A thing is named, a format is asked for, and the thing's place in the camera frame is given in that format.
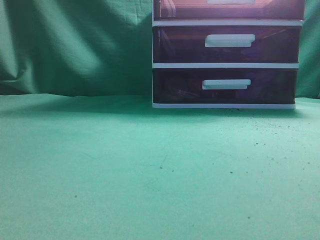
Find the purple translucent drawer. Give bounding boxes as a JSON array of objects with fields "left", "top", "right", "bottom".
[
  {"left": 152, "top": 25, "right": 301, "bottom": 64},
  {"left": 152, "top": 68, "right": 297, "bottom": 105},
  {"left": 153, "top": 0, "right": 305, "bottom": 20}
]

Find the green cloth cover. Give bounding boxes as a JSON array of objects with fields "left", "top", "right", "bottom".
[{"left": 0, "top": 0, "right": 320, "bottom": 240}]

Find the white plastic drawer cabinet frame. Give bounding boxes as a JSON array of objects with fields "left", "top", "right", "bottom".
[{"left": 152, "top": 3, "right": 304, "bottom": 109}]

